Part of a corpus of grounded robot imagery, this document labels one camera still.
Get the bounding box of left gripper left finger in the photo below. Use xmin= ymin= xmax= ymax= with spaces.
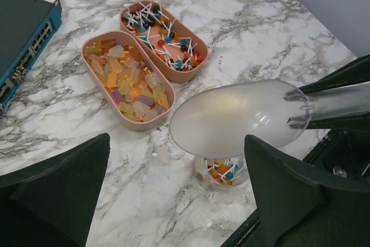
xmin=1 ymin=133 xmax=110 ymax=246

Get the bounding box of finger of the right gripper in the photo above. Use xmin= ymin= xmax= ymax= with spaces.
xmin=299 ymin=55 xmax=370 ymax=94
xmin=307 ymin=113 xmax=370 ymax=134

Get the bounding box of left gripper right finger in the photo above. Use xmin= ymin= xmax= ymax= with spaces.
xmin=244 ymin=135 xmax=369 ymax=246

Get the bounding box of clear plastic jar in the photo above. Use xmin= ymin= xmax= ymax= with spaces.
xmin=192 ymin=156 xmax=249 ymax=191

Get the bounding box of clear plastic scoop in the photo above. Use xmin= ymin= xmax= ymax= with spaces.
xmin=169 ymin=80 xmax=369 ymax=158

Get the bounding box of pink tray of popsicle candies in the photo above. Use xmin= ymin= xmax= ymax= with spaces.
xmin=81 ymin=31 xmax=176 ymax=131

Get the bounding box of pink tray of lollipops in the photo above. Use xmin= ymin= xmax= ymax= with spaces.
xmin=120 ymin=0 xmax=209 ymax=83

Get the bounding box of gold jar lid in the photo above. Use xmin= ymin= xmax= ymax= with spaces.
xmin=203 ymin=86 xmax=221 ymax=91

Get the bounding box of dark blue network switch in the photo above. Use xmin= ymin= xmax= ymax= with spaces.
xmin=1 ymin=0 xmax=62 ymax=109

